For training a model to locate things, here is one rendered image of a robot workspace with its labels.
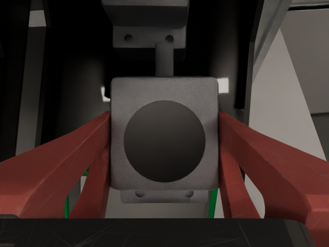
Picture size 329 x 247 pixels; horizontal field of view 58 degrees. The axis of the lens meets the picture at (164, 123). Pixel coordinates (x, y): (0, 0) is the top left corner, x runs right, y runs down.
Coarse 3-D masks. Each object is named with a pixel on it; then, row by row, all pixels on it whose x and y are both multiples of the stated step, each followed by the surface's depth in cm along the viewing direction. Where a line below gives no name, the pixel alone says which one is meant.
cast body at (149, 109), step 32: (160, 64) 16; (128, 96) 12; (160, 96) 12; (192, 96) 12; (128, 128) 11; (160, 128) 11; (192, 128) 11; (128, 160) 11; (160, 160) 11; (192, 160) 11; (128, 192) 15; (160, 192) 15; (192, 192) 15
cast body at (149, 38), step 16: (112, 0) 14; (128, 0) 14; (144, 0) 14; (160, 0) 14; (176, 0) 14; (112, 16) 16; (128, 16) 16; (144, 16) 16; (160, 16) 16; (176, 16) 15; (128, 32) 17; (144, 32) 17; (160, 32) 17; (176, 32) 17; (128, 48) 18; (144, 48) 17; (176, 48) 17
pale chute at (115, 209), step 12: (216, 192) 30; (108, 204) 36; (120, 204) 36; (132, 204) 36; (144, 204) 36; (156, 204) 35; (168, 204) 35; (180, 204) 35; (192, 204) 35; (204, 204) 35; (108, 216) 36; (120, 216) 36; (132, 216) 36; (144, 216) 36; (156, 216) 36; (168, 216) 36; (180, 216) 36; (192, 216) 36; (204, 216) 35
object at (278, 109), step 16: (272, 48) 68; (272, 64) 66; (288, 64) 66; (256, 80) 64; (272, 80) 64; (288, 80) 64; (256, 96) 62; (272, 96) 62; (288, 96) 62; (256, 112) 60; (272, 112) 60; (288, 112) 60; (304, 112) 60; (256, 128) 59; (272, 128) 59; (288, 128) 59; (304, 128) 59; (288, 144) 57; (304, 144) 57; (320, 144) 57; (256, 192) 53; (256, 208) 52
